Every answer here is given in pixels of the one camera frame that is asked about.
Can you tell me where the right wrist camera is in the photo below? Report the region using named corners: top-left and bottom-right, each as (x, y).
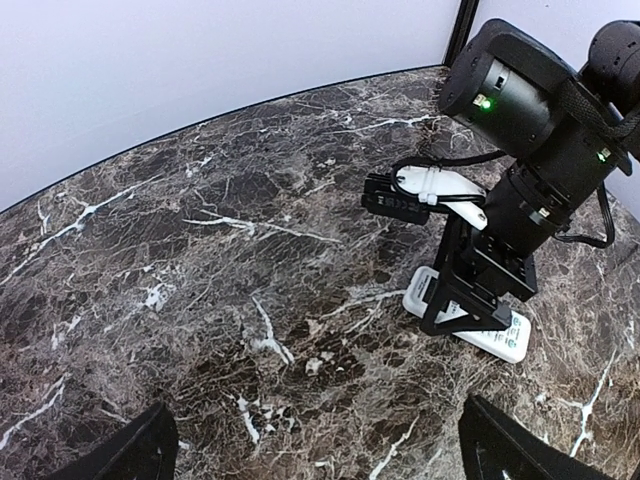
top-left (361, 162), bottom-right (488, 230)

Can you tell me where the white remote control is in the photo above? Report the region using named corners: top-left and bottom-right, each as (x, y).
top-left (402, 266), bottom-right (532, 364)

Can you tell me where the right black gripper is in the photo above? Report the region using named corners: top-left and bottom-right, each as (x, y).
top-left (419, 215), bottom-right (538, 336)

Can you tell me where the right black frame post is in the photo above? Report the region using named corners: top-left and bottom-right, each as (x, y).
top-left (442, 0), bottom-right (480, 67)

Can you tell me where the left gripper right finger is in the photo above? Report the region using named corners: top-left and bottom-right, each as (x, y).
top-left (458, 395), bottom-right (607, 480)

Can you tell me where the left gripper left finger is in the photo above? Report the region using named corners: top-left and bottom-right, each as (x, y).
top-left (48, 402), bottom-right (179, 480)

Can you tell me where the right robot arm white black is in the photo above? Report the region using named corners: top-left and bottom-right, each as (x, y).
top-left (420, 19), bottom-right (639, 336)

